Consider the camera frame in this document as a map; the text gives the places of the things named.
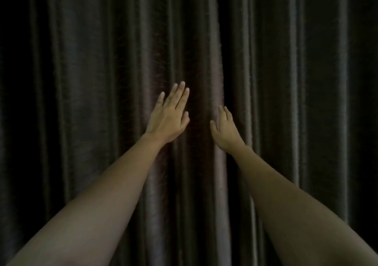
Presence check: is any brown curtain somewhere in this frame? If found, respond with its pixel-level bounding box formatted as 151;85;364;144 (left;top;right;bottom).
218;0;378;266
0;0;232;266

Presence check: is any person's right hand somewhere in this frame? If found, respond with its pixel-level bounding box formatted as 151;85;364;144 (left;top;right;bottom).
209;105;246;153

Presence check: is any person's left forearm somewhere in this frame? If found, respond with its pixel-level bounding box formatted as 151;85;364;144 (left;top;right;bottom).
6;132;169;266

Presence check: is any person's right forearm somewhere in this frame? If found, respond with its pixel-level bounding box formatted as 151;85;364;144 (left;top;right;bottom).
225;144;378;266

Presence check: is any person's left hand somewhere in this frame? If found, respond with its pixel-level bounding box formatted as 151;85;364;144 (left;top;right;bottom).
144;81;191;145

